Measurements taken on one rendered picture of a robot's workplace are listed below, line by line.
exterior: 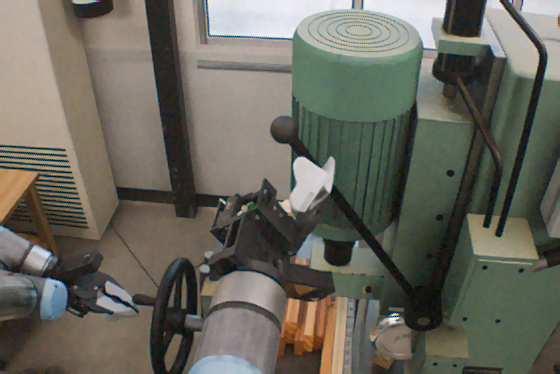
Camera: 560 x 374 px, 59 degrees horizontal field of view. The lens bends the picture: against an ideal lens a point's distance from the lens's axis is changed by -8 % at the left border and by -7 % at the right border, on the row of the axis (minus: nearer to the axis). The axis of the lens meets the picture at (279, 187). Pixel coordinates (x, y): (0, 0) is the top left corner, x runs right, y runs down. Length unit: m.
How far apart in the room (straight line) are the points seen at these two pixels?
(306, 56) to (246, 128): 1.69
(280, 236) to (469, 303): 0.31
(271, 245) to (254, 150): 1.83
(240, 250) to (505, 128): 0.36
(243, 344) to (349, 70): 0.35
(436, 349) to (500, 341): 0.18
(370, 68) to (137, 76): 1.79
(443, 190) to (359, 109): 0.19
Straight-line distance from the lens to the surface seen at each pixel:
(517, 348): 1.04
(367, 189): 0.76
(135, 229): 2.66
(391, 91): 0.68
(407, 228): 0.83
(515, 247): 0.73
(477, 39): 0.71
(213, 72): 2.24
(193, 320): 1.20
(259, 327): 0.49
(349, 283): 0.98
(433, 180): 0.77
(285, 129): 0.62
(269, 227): 0.58
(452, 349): 0.88
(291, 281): 0.59
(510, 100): 0.67
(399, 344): 0.94
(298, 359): 1.04
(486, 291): 0.76
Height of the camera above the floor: 1.78
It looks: 39 degrees down
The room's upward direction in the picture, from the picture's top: straight up
